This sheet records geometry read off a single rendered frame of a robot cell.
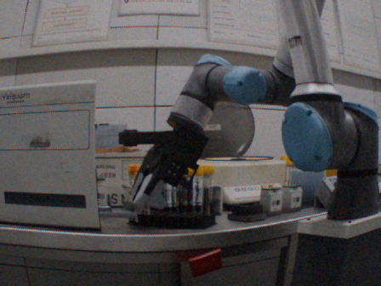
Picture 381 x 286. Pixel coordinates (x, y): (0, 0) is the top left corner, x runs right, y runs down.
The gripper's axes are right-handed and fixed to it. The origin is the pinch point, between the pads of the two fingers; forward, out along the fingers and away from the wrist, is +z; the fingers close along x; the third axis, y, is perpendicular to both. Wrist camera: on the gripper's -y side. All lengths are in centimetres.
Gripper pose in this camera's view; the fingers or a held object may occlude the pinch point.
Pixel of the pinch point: (132, 207)
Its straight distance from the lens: 139.4
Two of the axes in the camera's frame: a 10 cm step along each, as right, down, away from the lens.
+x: -4.5, -0.2, 8.9
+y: 7.7, 4.9, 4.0
